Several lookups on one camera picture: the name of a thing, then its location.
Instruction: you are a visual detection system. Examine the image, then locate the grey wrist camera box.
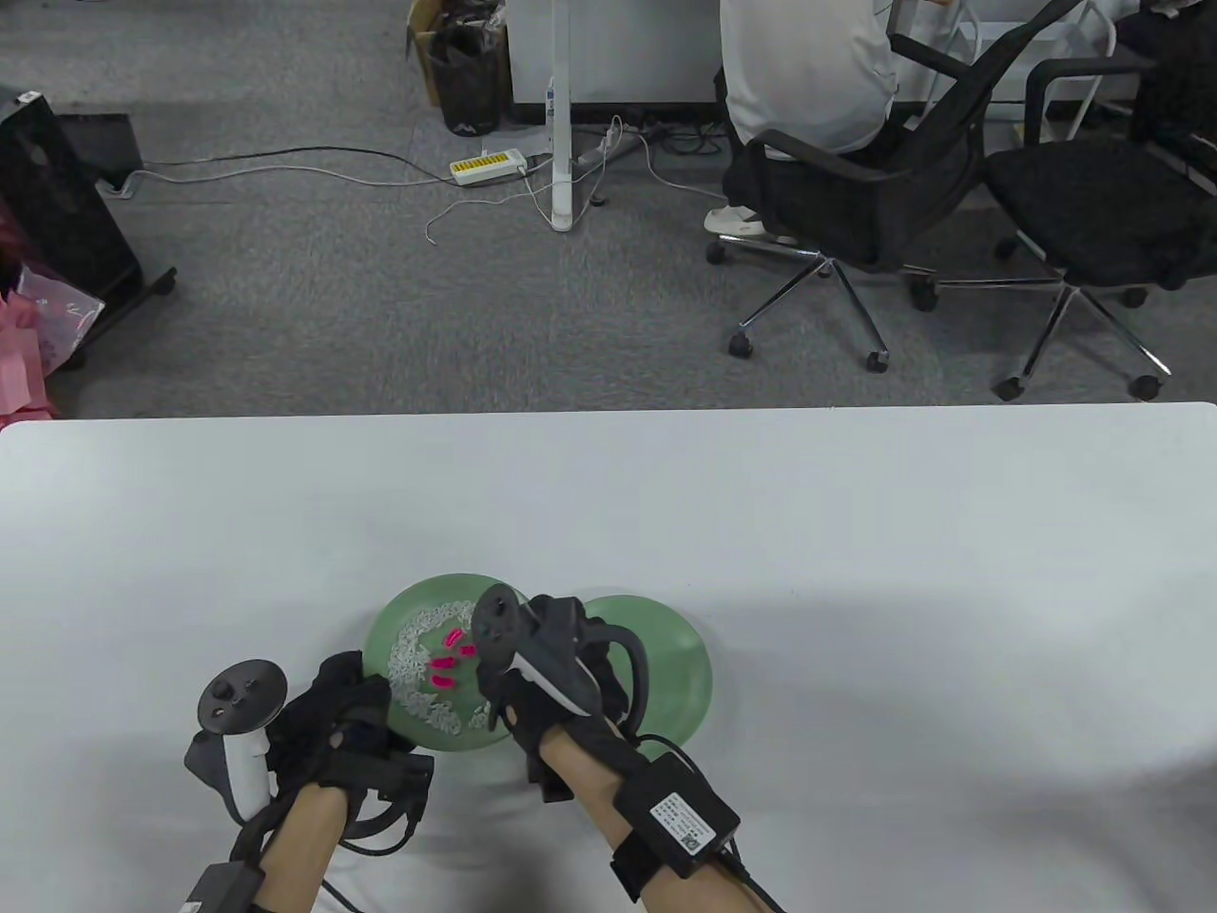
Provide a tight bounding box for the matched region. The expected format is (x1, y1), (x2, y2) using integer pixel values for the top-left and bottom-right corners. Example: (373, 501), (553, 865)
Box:
(179, 861), (267, 913)

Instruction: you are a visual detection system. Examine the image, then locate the black mesh office chair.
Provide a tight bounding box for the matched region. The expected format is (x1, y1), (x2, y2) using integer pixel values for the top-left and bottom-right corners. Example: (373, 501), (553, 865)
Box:
(706, 0), (1087, 374)

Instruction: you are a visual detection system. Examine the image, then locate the white and grey controller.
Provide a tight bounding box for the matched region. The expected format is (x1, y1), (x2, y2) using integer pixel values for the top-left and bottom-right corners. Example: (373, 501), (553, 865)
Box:
(184, 659), (290, 830)

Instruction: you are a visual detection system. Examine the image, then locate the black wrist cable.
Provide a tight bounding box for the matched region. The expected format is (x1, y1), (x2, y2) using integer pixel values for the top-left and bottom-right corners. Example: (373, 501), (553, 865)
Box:
(711, 835), (792, 913)

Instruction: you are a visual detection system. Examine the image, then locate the black floor cable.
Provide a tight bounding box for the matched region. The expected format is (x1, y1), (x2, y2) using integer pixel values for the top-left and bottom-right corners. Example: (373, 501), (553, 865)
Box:
(124, 146), (457, 189)

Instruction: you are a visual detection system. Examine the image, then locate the person's left hand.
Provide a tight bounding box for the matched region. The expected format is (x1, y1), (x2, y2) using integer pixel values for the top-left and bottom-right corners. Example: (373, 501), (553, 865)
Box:
(270, 651), (436, 811)

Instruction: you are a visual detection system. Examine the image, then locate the pile of white grains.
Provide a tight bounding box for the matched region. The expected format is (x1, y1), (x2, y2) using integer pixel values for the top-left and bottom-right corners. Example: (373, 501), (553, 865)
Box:
(388, 603), (495, 735)

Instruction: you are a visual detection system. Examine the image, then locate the pink bag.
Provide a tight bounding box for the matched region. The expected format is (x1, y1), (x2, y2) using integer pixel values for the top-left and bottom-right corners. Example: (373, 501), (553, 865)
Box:
(0, 211), (60, 431)

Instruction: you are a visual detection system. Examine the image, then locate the yellow and white power strip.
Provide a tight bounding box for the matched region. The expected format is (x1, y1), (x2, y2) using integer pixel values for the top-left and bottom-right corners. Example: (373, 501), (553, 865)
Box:
(449, 149), (530, 188)

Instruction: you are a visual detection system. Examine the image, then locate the black rolling cabinet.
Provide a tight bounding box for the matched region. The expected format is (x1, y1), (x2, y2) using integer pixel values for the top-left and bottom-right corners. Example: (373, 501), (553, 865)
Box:
(0, 86), (179, 374)

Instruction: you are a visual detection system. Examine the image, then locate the green plate with grains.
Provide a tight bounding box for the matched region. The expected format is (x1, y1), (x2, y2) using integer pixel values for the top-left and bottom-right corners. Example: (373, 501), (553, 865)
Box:
(366, 573), (535, 755)

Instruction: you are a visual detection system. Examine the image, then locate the white desk leg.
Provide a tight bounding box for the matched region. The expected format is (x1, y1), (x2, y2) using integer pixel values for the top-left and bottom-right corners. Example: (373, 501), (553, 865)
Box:
(549, 0), (577, 233)

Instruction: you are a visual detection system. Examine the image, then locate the cardboard box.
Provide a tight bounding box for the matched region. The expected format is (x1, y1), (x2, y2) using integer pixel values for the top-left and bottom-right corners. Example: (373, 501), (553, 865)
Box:
(407, 0), (448, 107)

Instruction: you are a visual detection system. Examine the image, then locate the black looped cable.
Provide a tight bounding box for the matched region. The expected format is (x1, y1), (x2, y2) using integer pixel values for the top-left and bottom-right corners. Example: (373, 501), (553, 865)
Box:
(338, 797), (421, 859)

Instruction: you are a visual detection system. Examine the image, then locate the black office chair with armrests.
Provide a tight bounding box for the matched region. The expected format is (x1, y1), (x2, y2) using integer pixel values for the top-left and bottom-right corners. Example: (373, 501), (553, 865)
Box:
(981, 42), (1217, 402)

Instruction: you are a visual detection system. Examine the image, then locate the empty green plate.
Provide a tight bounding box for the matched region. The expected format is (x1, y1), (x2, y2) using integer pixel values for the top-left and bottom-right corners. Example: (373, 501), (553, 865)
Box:
(578, 594), (715, 764)

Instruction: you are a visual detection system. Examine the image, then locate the person's right hand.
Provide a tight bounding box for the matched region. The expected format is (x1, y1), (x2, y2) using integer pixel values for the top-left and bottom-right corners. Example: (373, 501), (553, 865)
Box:
(476, 595), (659, 792)

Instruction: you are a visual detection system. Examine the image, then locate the white desk panel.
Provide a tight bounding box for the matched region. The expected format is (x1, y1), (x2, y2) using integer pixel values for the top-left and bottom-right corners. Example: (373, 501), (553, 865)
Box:
(507, 0), (731, 104)

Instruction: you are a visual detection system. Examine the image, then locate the dark grey controller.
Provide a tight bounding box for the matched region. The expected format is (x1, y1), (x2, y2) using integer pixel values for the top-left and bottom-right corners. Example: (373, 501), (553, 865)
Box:
(472, 584), (653, 735)

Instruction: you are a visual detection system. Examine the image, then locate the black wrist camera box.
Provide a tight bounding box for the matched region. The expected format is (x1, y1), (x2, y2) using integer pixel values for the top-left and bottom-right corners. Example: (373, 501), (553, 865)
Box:
(608, 749), (743, 903)

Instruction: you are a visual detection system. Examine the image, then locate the person's right forearm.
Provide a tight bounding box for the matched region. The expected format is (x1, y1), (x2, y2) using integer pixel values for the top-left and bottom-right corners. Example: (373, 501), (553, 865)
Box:
(537, 732), (790, 913)

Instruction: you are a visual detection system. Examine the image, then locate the person's left forearm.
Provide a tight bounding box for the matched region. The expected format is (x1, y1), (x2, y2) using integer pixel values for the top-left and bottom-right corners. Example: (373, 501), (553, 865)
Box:
(255, 784), (349, 913)

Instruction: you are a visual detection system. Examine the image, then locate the bin with black bag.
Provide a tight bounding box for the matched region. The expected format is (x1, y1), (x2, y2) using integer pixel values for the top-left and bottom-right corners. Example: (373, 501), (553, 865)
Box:
(426, 13), (511, 136)

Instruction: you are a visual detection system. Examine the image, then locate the clear plastic bag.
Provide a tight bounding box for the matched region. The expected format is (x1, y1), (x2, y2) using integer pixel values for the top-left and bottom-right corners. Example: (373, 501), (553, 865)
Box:
(13, 264), (106, 378)

